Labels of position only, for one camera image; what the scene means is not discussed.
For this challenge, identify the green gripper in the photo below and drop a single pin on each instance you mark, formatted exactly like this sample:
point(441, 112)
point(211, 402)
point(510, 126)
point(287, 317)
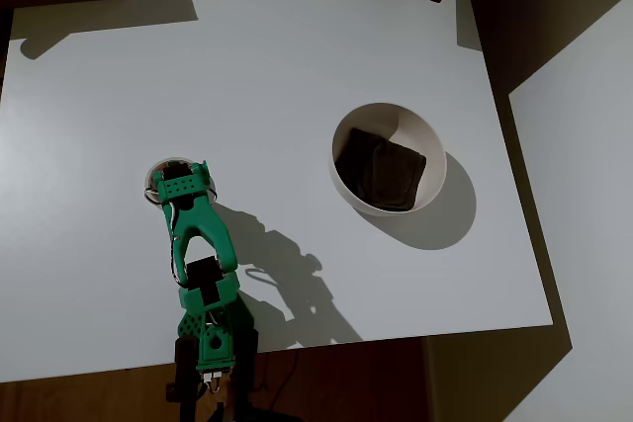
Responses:
point(156, 180)

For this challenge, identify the white masking tape roll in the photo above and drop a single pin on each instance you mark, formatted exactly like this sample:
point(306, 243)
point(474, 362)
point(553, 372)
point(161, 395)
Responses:
point(170, 161)

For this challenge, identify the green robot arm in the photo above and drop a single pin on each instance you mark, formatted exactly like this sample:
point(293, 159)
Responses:
point(203, 224)

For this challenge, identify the dark folded cloth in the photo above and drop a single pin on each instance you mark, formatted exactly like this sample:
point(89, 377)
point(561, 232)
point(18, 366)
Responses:
point(381, 170)

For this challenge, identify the black table clamp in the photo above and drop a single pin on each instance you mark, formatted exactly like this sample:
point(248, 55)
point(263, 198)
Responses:
point(185, 382)

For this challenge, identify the white round bowl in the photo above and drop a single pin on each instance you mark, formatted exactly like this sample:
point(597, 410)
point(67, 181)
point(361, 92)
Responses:
point(425, 145)

